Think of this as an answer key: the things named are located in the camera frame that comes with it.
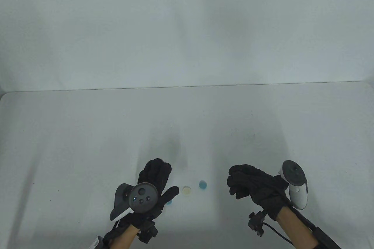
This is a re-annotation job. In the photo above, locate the person's right hand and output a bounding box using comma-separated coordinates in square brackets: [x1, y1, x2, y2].
[227, 164, 292, 221]

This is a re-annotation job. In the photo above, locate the person's left hand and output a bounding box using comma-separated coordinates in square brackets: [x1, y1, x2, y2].
[129, 158, 179, 229]

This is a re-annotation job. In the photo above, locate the person's right forearm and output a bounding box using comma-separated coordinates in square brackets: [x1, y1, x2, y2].
[277, 206, 319, 249]

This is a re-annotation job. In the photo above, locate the person's left forearm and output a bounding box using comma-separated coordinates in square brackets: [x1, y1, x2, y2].
[111, 227, 139, 249]

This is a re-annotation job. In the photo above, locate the white and grey controller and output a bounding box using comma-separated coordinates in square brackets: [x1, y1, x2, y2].
[278, 160, 308, 210]
[110, 182, 160, 222]

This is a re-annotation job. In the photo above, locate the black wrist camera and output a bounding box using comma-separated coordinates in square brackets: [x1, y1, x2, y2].
[248, 212, 267, 237]
[139, 221, 159, 243]

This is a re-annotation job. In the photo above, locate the black cable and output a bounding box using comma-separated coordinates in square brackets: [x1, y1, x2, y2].
[262, 223, 293, 243]

